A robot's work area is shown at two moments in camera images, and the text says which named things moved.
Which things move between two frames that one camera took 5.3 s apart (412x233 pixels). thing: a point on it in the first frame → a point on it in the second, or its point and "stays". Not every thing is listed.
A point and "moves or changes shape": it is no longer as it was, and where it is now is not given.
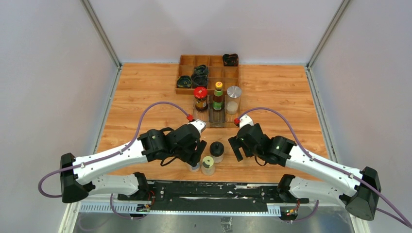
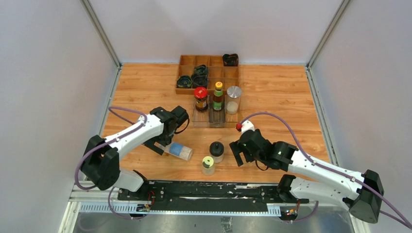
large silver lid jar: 233,100 stays
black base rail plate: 211,197 stays
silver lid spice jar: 195,169 moves or changes shape
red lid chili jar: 200,95 stays
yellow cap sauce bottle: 217,96 stays
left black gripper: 191,158 → 150,143
